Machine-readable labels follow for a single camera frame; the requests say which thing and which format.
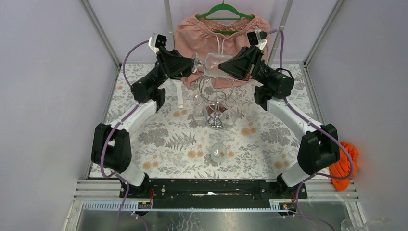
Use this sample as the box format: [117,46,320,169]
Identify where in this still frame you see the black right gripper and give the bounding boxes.
[217,46,275,87]

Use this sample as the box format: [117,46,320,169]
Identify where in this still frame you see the clear wine glass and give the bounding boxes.
[191,53,233,78]
[190,95,208,126]
[221,98,238,129]
[210,142,227,163]

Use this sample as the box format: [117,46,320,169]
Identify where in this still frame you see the chrome wine glass rack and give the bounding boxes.
[197,75,234,130]

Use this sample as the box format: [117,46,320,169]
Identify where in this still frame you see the clear wine glass front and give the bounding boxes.
[221,98,238,129]

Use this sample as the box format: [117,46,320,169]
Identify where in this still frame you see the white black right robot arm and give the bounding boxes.
[218,45,340,198]

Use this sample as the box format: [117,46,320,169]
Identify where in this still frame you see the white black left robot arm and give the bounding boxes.
[91,46,195,198]

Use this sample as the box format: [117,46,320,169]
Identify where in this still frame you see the pink shorts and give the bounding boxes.
[173,14,271,89]

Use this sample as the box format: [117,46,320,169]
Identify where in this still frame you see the green clothes hanger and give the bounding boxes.
[195,1,254,21]

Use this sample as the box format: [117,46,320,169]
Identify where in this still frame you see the floral table mat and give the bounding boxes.
[89,63,331,180]

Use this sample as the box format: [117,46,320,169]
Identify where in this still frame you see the orange cloth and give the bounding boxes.
[329,141,359,191]

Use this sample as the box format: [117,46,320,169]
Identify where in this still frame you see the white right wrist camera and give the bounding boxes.
[247,29,268,50]

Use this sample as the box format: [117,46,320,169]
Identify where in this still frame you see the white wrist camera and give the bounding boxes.
[148,33,167,53]
[247,29,268,50]

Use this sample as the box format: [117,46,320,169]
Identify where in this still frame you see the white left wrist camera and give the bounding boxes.
[148,33,167,53]

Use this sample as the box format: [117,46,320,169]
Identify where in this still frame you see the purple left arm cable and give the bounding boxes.
[100,39,151,231]

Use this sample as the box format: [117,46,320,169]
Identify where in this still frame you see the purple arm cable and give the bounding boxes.
[266,28,355,231]
[100,39,151,231]

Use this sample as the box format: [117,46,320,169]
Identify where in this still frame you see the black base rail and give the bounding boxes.
[119,178,308,209]

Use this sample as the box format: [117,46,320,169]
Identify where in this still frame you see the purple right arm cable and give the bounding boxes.
[266,28,355,231]

